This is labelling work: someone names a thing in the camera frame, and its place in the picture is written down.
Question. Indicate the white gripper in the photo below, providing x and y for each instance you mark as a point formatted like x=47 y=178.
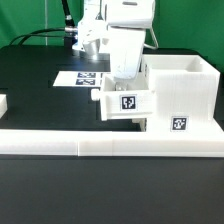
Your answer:
x=126 y=46

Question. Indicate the white drawer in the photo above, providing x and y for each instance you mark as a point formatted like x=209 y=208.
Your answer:
x=142 y=122
x=130 y=100

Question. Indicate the white drawer cabinet box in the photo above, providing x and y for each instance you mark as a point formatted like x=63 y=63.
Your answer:
x=185 y=89

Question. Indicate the white front drawer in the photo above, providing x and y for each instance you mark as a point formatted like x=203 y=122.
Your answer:
x=142 y=122

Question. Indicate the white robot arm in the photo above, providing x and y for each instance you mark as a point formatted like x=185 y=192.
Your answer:
x=101 y=15

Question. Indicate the white marker sheet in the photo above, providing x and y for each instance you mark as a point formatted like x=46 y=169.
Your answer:
x=78 y=79

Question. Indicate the white L-shaped fence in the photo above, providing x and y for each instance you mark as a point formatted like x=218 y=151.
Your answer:
x=61 y=125

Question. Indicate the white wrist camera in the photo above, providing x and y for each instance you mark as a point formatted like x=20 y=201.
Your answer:
x=95 y=42

